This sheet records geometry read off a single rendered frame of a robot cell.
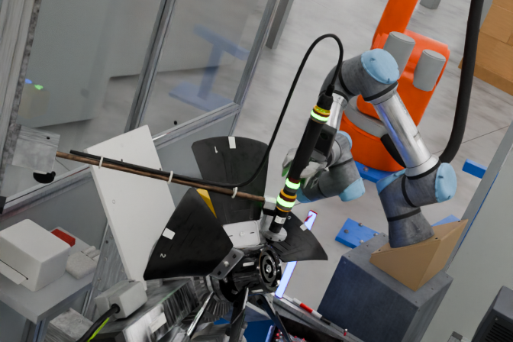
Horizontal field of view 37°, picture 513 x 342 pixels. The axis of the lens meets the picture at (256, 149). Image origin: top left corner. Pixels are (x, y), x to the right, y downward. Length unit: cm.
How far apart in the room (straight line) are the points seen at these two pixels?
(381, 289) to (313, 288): 170
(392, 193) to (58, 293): 108
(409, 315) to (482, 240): 132
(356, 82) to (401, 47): 319
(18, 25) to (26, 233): 73
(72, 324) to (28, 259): 21
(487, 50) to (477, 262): 632
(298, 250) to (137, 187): 48
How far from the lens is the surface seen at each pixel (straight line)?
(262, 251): 188
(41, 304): 217
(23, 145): 181
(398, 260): 254
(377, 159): 578
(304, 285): 420
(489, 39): 990
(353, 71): 233
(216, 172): 195
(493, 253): 378
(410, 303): 249
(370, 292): 254
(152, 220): 201
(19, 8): 168
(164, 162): 298
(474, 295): 388
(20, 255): 217
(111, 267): 205
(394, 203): 251
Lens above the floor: 224
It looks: 24 degrees down
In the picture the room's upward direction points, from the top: 20 degrees clockwise
